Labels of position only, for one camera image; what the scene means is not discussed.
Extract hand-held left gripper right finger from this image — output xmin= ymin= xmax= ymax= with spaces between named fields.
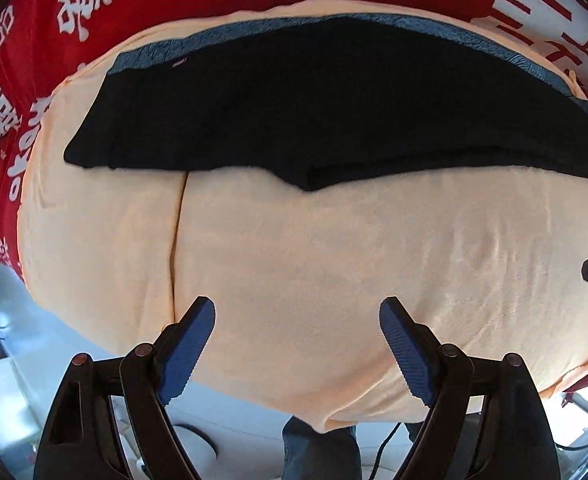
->
xmin=379 ymin=296 xmax=561 ymax=480

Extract grey metal frame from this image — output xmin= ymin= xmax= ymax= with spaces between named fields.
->
xmin=560 ymin=389 xmax=588 ymax=421

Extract person's right leg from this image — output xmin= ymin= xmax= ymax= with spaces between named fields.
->
xmin=405 ymin=421 xmax=426 ymax=448

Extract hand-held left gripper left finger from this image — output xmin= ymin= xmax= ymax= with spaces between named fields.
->
xmin=33 ymin=296 xmax=217 ymax=480

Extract black pants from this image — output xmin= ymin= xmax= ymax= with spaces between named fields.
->
xmin=64 ymin=14 xmax=588 ymax=192

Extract white round base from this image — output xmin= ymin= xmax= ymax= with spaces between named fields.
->
xmin=171 ymin=424 xmax=221 ymax=468

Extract peach fleece blanket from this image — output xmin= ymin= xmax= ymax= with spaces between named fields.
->
xmin=16 ymin=0 xmax=588 ymax=433

